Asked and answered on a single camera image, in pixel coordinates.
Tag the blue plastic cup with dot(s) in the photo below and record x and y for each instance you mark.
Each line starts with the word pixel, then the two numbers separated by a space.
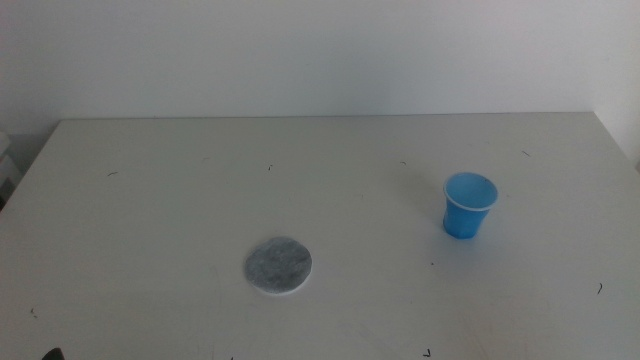
pixel 465 217

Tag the round grey cup mat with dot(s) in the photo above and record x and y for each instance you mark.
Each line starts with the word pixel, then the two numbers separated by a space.
pixel 278 265

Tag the small black rounded object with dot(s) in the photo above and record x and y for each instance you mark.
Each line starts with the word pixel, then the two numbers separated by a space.
pixel 53 355

